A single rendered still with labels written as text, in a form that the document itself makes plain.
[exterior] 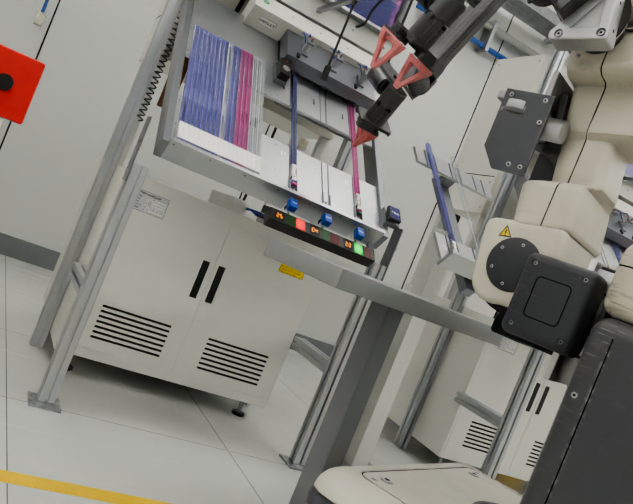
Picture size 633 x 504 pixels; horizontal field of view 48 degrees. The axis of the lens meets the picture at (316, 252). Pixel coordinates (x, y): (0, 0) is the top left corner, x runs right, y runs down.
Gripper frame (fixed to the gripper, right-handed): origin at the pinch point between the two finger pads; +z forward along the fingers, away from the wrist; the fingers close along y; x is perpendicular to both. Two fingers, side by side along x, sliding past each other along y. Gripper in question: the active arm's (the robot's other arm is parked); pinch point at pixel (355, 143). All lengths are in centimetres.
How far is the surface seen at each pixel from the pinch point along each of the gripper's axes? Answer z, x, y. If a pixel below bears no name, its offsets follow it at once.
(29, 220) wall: 176, -115, 54
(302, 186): 16.2, 5.2, 7.3
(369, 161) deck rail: 14.3, -21.6, -19.5
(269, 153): 15.3, -1.8, 18.1
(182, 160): 20.2, 11.1, 41.5
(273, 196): 19.0, 11.4, 15.4
